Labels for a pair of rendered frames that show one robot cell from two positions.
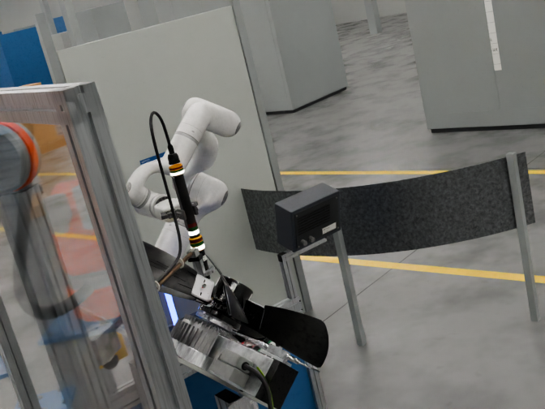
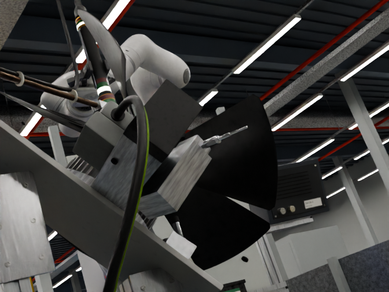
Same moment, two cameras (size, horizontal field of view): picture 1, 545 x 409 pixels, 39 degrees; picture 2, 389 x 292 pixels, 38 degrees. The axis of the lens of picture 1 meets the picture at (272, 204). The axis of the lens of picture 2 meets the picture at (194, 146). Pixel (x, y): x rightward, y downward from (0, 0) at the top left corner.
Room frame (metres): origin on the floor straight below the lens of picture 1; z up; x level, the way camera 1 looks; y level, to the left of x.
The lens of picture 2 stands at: (1.06, 0.04, 0.73)
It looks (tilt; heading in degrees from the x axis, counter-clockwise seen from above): 19 degrees up; 2
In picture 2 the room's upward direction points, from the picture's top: 19 degrees counter-clockwise
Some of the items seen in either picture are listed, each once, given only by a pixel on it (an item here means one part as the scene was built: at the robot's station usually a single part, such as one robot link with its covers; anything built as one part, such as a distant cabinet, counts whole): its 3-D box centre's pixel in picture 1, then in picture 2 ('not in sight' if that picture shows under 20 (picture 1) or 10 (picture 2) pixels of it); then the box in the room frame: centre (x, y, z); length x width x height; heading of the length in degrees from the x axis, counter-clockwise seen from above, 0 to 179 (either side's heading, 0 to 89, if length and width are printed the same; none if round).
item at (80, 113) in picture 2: (163, 206); (83, 101); (2.51, 0.35, 1.48); 0.09 x 0.03 x 0.08; 123
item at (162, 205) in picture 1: (171, 208); (87, 90); (2.45, 0.32, 1.48); 0.11 x 0.10 x 0.07; 33
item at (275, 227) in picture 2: (302, 247); (282, 225); (3.01, -0.08, 1.04); 0.24 x 0.03 x 0.03; 122
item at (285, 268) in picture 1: (287, 275); (266, 254); (2.95, 0.01, 0.96); 0.03 x 0.03 x 0.20; 32
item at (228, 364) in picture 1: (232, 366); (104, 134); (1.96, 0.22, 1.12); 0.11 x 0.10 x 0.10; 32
